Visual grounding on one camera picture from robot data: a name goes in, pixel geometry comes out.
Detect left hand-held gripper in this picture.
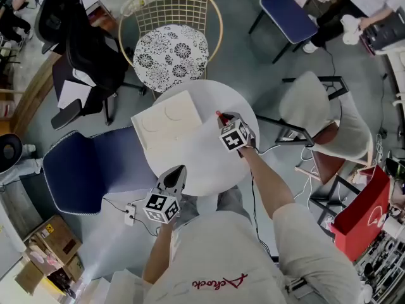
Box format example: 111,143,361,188
142,165,187,224

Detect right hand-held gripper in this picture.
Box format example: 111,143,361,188
216,111,254,152

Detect person's left forearm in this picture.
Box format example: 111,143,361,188
142,222,175,284

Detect person's right forearm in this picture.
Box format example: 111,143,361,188
237,147,294,221

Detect round white table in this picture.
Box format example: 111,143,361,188
147,79,260,198

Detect white power strip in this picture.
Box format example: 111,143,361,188
124,203,137,227

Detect cream flat box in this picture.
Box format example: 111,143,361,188
130,89,203,150

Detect person's grey trousers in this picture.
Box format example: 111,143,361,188
175,185,246,224

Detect grey armchair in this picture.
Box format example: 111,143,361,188
256,71,374,167

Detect blue padded chair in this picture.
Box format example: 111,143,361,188
248,0,319,65
42,125,159,215

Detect floral seat cushion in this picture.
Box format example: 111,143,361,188
132,23,209,93

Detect person's white shirt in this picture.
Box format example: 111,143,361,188
107,203,361,304

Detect brown cardboard box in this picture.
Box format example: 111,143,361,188
23,215,84,265

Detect white paper sheet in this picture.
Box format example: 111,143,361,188
58,79,93,110

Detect white bottle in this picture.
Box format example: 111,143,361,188
72,68,97,87

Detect black office chair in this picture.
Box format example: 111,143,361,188
34,0,148,131

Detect red paper bag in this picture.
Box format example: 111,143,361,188
330,165,392,262

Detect small cardboard box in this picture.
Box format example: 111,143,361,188
14,260,45,296

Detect white vanity table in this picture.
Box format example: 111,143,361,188
381,51,405,107

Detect black equipment case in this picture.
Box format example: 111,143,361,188
360,9,405,56

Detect black power cable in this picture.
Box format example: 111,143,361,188
103,196,159,237

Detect thin black cable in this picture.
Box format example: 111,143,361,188
249,166,280,260

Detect long white cable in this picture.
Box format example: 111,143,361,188
294,131,342,234

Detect gold wire chair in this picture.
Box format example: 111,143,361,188
118,0,224,99

